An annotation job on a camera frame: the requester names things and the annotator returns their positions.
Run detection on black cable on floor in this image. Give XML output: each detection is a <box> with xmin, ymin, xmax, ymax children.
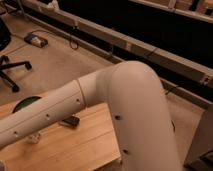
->
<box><xmin>33</xmin><ymin>26</ymin><xmax>80</xmax><ymax>51</ymax></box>

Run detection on long metal frame rail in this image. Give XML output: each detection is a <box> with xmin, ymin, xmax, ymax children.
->
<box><xmin>22</xmin><ymin>0</ymin><xmax>213</xmax><ymax>88</ymax></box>

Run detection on green ceramic bowl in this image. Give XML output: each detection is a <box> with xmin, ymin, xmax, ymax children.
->
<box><xmin>13</xmin><ymin>96</ymin><xmax>40</xmax><ymax>113</ymax></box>

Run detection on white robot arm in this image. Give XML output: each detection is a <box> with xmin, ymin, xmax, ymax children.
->
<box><xmin>0</xmin><ymin>61</ymin><xmax>183</xmax><ymax>171</ymax></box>

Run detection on black office chair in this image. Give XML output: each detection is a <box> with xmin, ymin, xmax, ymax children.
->
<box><xmin>0</xmin><ymin>18</ymin><xmax>32</xmax><ymax>92</ymax></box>

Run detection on black rectangular device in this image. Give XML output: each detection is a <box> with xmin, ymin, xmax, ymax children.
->
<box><xmin>60</xmin><ymin>116</ymin><xmax>80</xmax><ymax>128</ymax></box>

